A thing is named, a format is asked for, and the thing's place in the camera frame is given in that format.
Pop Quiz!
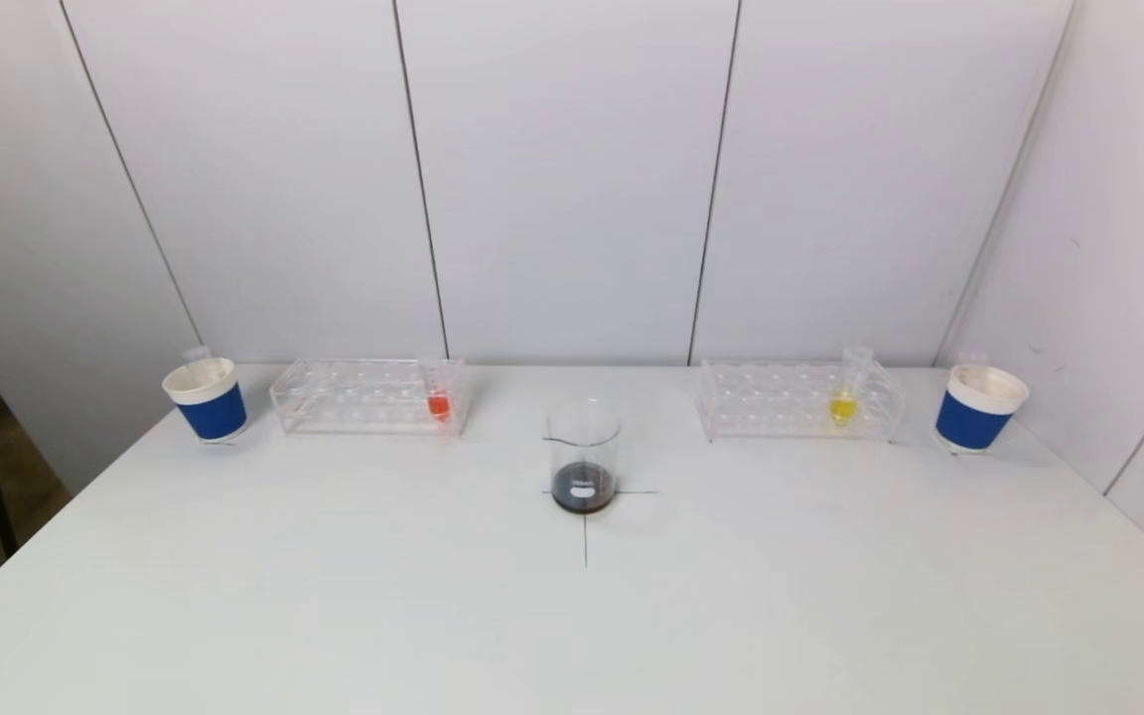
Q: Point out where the clear glass beaker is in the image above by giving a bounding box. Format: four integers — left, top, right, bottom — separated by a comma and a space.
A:
544, 398, 623, 515

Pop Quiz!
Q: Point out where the orange pigment test tube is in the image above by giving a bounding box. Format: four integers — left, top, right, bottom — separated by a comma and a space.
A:
420, 353, 453, 422

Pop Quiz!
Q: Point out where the clear acrylic test tube rack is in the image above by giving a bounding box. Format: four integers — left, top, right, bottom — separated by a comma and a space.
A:
269, 358, 472, 437
697, 359, 908, 443

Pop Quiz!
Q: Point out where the yellow pigment test tube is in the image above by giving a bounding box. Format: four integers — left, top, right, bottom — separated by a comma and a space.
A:
828, 346, 875, 426

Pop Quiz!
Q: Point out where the blue white paper cup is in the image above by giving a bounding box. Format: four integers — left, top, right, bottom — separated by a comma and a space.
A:
934, 363, 1031, 455
162, 357, 248, 444

